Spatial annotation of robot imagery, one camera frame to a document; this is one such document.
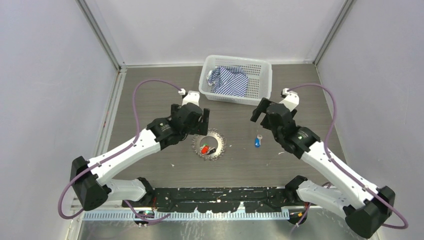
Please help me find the silver key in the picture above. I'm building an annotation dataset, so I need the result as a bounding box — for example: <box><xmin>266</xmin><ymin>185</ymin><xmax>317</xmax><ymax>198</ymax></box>
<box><xmin>256</xmin><ymin>134</ymin><xmax>263</xmax><ymax>147</ymax></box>

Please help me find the red key tag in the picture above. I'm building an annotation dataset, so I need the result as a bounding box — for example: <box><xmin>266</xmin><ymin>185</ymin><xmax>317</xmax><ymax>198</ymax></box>
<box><xmin>200</xmin><ymin>147</ymin><xmax>210</xmax><ymax>155</ymax></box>

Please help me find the black key tag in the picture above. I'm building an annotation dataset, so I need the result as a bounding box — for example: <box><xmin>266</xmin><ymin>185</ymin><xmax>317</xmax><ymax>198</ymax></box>
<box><xmin>207</xmin><ymin>148</ymin><xmax>216</xmax><ymax>155</ymax></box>

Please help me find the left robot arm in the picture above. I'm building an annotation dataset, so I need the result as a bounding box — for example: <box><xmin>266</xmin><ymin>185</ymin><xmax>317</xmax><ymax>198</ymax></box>
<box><xmin>70</xmin><ymin>102</ymin><xmax>210</xmax><ymax>211</ymax></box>

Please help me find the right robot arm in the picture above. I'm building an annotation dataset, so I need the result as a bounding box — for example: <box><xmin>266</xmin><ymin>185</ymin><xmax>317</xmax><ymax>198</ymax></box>
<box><xmin>250</xmin><ymin>98</ymin><xmax>396</xmax><ymax>239</ymax></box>

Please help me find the white plastic basket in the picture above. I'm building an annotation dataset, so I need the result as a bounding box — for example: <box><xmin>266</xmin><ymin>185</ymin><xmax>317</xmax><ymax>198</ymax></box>
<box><xmin>198</xmin><ymin>55</ymin><xmax>273</xmax><ymax>106</ymax></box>

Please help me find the blue striped shirt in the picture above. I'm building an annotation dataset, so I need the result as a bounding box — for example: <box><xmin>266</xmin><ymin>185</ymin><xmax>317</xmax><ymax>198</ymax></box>
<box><xmin>207</xmin><ymin>66</ymin><xmax>249</xmax><ymax>97</ymax></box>

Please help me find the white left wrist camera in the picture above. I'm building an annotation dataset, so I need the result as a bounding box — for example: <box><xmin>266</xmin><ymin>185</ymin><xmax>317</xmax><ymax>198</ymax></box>
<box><xmin>178</xmin><ymin>88</ymin><xmax>200</xmax><ymax>107</ymax></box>

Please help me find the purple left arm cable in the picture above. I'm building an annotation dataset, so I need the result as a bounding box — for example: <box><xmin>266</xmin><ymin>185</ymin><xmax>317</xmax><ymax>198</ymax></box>
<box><xmin>58</xmin><ymin>78</ymin><xmax>186</xmax><ymax>227</ymax></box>

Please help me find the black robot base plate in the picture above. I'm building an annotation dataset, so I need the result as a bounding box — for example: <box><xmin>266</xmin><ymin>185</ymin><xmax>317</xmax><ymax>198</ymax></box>
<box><xmin>130</xmin><ymin>186</ymin><xmax>306</xmax><ymax>213</ymax></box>

